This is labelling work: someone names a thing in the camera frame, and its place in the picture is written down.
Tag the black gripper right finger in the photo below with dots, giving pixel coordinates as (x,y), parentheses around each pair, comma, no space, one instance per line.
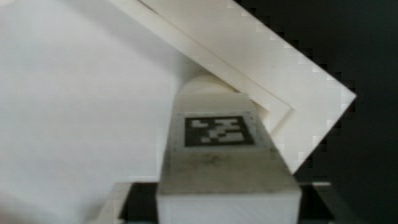
(323,209)

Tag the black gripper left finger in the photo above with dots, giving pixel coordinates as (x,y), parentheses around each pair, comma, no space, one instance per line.
(129,204)

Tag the white square tabletop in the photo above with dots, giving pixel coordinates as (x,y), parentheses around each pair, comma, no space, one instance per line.
(90,74)

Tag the white leg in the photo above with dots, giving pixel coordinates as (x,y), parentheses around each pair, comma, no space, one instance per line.
(225,183)

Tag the white U-shaped obstacle fence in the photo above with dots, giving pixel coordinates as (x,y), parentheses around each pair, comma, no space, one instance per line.
(289,78)

